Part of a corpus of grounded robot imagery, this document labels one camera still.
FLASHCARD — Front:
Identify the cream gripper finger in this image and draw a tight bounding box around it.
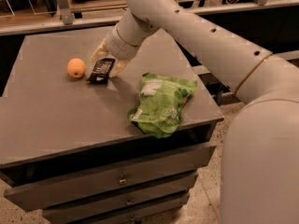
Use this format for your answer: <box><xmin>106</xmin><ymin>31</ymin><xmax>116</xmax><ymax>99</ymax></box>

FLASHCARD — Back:
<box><xmin>109</xmin><ymin>60</ymin><xmax>130</xmax><ymax>78</ymax></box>
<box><xmin>90</xmin><ymin>39</ymin><xmax>109</xmax><ymax>63</ymax></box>

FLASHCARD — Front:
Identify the black rxbar chocolate bar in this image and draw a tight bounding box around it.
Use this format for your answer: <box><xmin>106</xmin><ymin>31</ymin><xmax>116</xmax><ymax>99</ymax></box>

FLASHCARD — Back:
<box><xmin>87</xmin><ymin>58</ymin><xmax>115</xmax><ymax>84</ymax></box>

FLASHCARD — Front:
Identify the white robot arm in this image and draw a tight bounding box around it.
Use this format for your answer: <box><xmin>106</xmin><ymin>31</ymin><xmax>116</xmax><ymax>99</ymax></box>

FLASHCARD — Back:
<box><xmin>92</xmin><ymin>0</ymin><xmax>299</xmax><ymax>224</ymax></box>

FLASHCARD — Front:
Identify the orange fruit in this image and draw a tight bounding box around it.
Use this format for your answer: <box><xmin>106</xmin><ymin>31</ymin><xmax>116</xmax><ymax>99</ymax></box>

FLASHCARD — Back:
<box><xmin>67</xmin><ymin>58</ymin><xmax>86</xmax><ymax>78</ymax></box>

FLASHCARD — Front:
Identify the grey metal railing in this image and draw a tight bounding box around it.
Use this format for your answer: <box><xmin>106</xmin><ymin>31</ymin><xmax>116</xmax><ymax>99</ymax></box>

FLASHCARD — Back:
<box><xmin>0</xmin><ymin>0</ymin><xmax>299</xmax><ymax>37</ymax></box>

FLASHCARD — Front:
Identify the green chip bag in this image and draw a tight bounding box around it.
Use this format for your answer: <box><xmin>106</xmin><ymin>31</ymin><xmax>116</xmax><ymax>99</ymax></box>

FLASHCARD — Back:
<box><xmin>127</xmin><ymin>73</ymin><xmax>197</xmax><ymax>138</ymax></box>

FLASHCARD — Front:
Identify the grey drawer cabinet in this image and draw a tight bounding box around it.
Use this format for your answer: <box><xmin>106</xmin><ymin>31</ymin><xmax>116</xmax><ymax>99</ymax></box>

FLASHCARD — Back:
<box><xmin>0</xmin><ymin>20</ymin><xmax>225</xmax><ymax>224</ymax></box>

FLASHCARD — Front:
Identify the middle grey drawer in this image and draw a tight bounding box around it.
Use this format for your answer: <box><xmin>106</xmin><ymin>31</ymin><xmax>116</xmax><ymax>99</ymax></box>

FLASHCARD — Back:
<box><xmin>43</xmin><ymin>171</ymin><xmax>198</xmax><ymax>224</ymax></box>

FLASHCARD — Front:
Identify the grey drawer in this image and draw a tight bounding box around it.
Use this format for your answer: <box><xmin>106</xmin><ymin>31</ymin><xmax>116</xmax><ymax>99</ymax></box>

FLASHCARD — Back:
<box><xmin>4</xmin><ymin>142</ymin><xmax>216</xmax><ymax>211</ymax></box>
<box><xmin>69</xmin><ymin>191</ymin><xmax>189</xmax><ymax>224</ymax></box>
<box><xmin>43</xmin><ymin>171</ymin><xmax>198</xmax><ymax>224</ymax></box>

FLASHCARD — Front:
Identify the bottom grey drawer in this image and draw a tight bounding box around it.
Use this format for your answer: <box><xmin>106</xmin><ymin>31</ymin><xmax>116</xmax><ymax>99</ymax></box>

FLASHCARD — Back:
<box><xmin>69</xmin><ymin>191</ymin><xmax>189</xmax><ymax>224</ymax></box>

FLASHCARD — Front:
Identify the top grey drawer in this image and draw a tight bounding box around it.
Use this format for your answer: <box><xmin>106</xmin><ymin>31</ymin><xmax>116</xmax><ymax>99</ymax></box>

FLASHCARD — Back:
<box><xmin>4</xmin><ymin>142</ymin><xmax>216</xmax><ymax>211</ymax></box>

